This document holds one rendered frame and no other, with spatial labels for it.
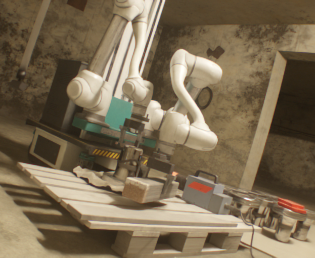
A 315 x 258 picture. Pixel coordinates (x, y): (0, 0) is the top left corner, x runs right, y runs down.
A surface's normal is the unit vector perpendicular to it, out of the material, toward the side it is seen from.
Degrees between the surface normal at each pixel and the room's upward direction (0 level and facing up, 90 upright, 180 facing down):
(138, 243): 90
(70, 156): 90
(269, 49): 90
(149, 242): 90
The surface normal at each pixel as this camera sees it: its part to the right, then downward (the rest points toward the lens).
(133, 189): -0.38, -0.14
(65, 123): 0.69, 0.19
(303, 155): -0.71, -0.23
